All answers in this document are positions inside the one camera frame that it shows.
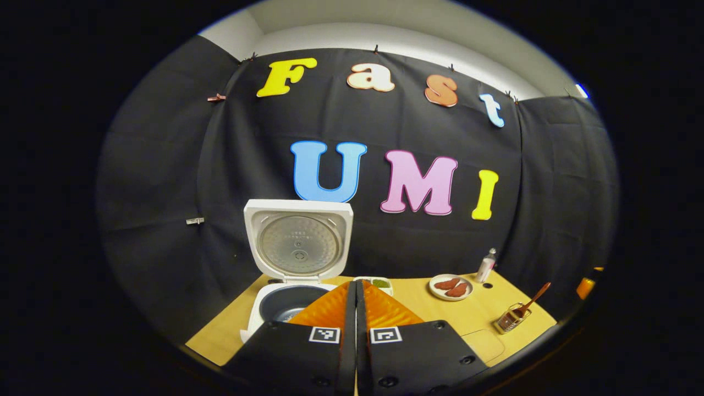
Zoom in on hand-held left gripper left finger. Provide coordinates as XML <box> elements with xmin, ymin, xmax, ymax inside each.
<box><xmin>220</xmin><ymin>279</ymin><xmax>357</xmax><ymax>396</ymax></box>

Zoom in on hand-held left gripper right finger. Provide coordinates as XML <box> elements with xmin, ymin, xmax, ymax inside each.
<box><xmin>356</xmin><ymin>279</ymin><xmax>490</xmax><ymax>396</ymax></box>

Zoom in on brown wooden spoon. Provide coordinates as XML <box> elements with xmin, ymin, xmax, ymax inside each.
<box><xmin>513</xmin><ymin>282</ymin><xmax>552</xmax><ymax>320</ymax></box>

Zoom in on metal wire chopstick holder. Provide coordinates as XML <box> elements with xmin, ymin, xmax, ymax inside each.
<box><xmin>493</xmin><ymin>302</ymin><xmax>532</xmax><ymax>334</ymax></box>

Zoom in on white rice cooker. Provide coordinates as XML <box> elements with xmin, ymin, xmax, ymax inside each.
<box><xmin>240</xmin><ymin>199</ymin><xmax>354</xmax><ymax>344</ymax></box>

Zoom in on white divided grain tray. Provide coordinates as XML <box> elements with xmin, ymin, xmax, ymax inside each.
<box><xmin>355</xmin><ymin>276</ymin><xmax>394</xmax><ymax>296</ymax></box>

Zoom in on white round plate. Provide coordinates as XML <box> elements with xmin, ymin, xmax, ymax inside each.
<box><xmin>428</xmin><ymin>274</ymin><xmax>474</xmax><ymax>301</ymax></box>

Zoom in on clear bottle pink label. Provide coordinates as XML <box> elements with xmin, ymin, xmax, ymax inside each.
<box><xmin>475</xmin><ymin>248</ymin><xmax>498</xmax><ymax>283</ymax></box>

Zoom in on black backdrop cloth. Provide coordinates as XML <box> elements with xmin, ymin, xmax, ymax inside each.
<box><xmin>95</xmin><ymin>34</ymin><xmax>621</xmax><ymax>342</ymax></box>

